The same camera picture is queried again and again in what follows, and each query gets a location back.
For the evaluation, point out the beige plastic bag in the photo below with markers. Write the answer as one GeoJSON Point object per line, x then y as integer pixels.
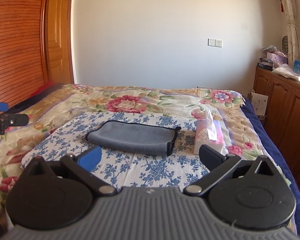
{"type": "Point", "coordinates": [286, 71]}

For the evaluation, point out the purple and grey microfibre towel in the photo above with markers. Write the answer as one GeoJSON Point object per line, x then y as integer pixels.
{"type": "Point", "coordinates": [135, 138]}

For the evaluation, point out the dark book stack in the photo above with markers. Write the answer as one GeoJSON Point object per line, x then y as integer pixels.
{"type": "Point", "coordinates": [265, 64]}

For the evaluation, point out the white wall socket plate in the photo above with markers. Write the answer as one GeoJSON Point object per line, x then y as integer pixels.
{"type": "Point", "coordinates": [214, 43]}

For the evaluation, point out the floral quilt bedspread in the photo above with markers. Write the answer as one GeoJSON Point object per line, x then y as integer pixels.
{"type": "Point", "coordinates": [45, 194]}

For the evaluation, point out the green woven fan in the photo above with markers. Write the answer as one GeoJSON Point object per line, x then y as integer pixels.
{"type": "Point", "coordinates": [285, 45]}

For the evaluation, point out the white paper bag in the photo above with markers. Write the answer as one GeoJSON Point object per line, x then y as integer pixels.
{"type": "Point", "coordinates": [259, 103]}

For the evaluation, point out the navy blue bed blanket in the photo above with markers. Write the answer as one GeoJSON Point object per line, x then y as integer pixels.
{"type": "Point", "coordinates": [271, 148]}

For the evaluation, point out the wooden sideboard cabinet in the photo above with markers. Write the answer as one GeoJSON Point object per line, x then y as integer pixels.
{"type": "Point", "coordinates": [282, 121]}

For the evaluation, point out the red pillow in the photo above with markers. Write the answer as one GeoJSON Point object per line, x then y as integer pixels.
{"type": "Point", "coordinates": [43, 88]}

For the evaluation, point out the wooden slatted headboard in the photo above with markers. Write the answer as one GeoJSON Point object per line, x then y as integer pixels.
{"type": "Point", "coordinates": [22, 53]}

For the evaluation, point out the wooden door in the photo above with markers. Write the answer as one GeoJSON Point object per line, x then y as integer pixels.
{"type": "Point", "coordinates": [58, 41]}

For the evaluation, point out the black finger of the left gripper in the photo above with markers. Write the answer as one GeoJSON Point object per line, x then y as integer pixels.
{"type": "Point", "coordinates": [12, 120]}

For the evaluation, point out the pink tissue box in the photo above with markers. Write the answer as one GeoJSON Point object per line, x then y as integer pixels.
{"type": "Point", "coordinates": [208, 132]}

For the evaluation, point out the pink gift box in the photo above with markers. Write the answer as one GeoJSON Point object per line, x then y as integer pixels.
{"type": "Point", "coordinates": [276, 59]}

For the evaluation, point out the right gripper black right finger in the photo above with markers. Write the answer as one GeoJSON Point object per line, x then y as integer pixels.
{"type": "Point", "coordinates": [210, 158]}

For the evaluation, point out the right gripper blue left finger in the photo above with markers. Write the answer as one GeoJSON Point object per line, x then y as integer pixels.
{"type": "Point", "coordinates": [90, 158]}

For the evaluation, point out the patterned beige curtain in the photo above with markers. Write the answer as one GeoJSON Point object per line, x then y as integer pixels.
{"type": "Point", "coordinates": [289, 8]}

